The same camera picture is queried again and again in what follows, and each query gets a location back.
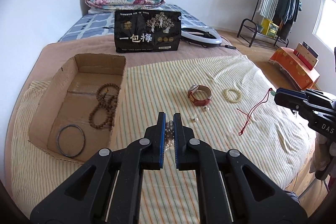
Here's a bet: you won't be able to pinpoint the red cord jade pendant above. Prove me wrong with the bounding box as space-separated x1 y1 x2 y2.
237 88 276 136

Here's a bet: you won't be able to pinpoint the cream bead bracelet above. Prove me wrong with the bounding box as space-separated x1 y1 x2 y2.
223 88 242 103

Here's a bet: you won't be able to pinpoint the dark green bangle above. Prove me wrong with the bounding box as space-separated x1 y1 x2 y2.
56 124 86 158

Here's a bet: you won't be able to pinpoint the white pearl necklace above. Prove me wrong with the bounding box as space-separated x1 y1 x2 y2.
164 120 176 151

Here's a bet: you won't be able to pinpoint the brown wooden bead necklace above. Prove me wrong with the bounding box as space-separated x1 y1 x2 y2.
88 82 121 131

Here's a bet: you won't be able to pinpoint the gloved right hand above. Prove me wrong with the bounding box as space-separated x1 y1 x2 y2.
309 133 335 173

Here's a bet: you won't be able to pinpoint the orange covered low table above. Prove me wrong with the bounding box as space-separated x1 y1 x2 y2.
269 47 320 90

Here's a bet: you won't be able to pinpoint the stacked gift boxes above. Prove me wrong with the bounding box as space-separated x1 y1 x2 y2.
294 42 318 70

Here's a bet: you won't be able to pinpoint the striped yellow blanket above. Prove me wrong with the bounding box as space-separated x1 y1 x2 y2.
11 55 315 214

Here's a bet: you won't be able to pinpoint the black clothes rack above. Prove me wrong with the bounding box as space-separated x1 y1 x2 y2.
237 0 302 47

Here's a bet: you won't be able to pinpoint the yellow crate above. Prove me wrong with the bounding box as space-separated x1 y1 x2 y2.
261 18 278 38

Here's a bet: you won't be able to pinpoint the dark hanging clothes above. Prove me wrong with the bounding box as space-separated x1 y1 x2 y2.
272 0 302 40

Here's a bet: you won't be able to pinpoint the cardboard box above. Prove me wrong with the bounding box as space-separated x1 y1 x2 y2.
29 53 126 164

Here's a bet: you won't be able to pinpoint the brown bed blanket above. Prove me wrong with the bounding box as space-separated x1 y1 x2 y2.
4 35 241 187

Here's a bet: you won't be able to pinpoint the black snack bag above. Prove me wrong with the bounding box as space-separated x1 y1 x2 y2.
114 10 182 53

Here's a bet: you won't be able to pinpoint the blue checkered bedsheet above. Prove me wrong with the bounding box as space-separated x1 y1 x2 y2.
58 4 207 42

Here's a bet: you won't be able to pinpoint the white ring light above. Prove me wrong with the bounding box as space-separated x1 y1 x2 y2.
181 26 222 47

